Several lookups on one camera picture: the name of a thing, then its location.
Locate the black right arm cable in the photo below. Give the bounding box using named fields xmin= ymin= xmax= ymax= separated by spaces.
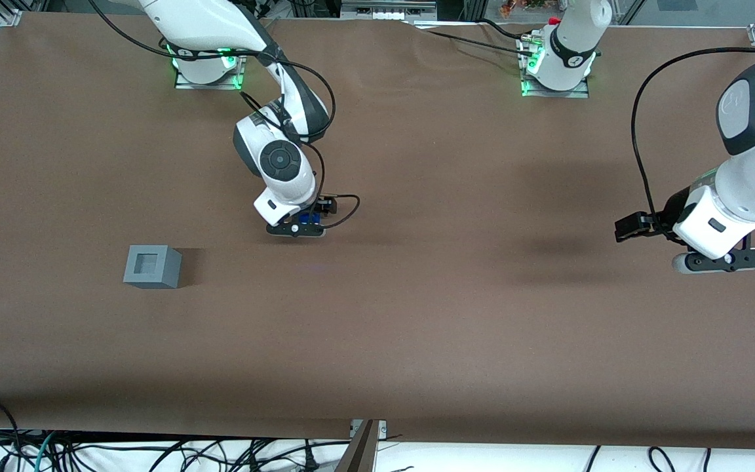
xmin=88 ymin=0 xmax=361 ymax=230

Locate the small metal edge bracket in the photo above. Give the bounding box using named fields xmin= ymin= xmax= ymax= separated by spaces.
xmin=350 ymin=420 xmax=388 ymax=439

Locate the black base power cable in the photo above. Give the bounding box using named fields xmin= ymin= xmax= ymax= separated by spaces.
xmin=410 ymin=18 xmax=539 ymax=63

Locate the brown table mat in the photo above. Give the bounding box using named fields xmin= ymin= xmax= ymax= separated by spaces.
xmin=0 ymin=12 xmax=755 ymax=450

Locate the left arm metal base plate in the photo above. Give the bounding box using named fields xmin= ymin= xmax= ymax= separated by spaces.
xmin=520 ymin=39 xmax=591 ymax=99

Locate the gray square base block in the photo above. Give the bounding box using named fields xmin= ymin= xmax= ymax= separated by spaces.
xmin=123 ymin=245 xmax=182 ymax=290

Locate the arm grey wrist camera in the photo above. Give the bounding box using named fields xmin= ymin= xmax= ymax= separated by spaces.
xmin=672 ymin=249 xmax=755 ymax=275
xmin=266 ymin=222 xmax=326 ymax=239

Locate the dark slanted stand post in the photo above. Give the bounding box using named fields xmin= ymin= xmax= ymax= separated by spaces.
xmin=333 ymin=421 xmax=379 ymax=472

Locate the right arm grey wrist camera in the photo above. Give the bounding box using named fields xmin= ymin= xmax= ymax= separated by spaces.
xmin=266 ymin=222 xmax=326 ymax=239

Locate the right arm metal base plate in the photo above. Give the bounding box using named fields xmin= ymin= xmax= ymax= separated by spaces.
xmin=174 ymin=56 xmax=246 ymax=90

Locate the teal cable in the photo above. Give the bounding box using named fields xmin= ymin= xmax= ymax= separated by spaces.
xmin=35 ymin=431 xmax=60 ymax=472

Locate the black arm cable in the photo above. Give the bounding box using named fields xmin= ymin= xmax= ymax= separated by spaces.
xmin=630 ymin=47 xmax=755 ymax=227
xmin=88 ymin=0 xmax=361 ymax=230

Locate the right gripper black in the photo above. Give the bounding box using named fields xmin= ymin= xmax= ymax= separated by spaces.
xmin=304 ymin=194 xmax=338 ymax=217

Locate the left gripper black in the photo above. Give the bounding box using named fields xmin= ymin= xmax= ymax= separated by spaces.
xmin=615 ymin=187 xmax=699 ymax=245

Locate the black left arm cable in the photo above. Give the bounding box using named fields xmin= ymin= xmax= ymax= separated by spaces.
xmin=630 ymin=47 xmax=755 ymax=227

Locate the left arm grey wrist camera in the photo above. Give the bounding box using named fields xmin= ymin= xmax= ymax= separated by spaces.
xmin=672 ymin=249 xmax=755 ymax=275

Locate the white power strip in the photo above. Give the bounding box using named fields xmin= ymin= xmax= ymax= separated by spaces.
xmin=341 ymin=0 xmax=438 ymax=20

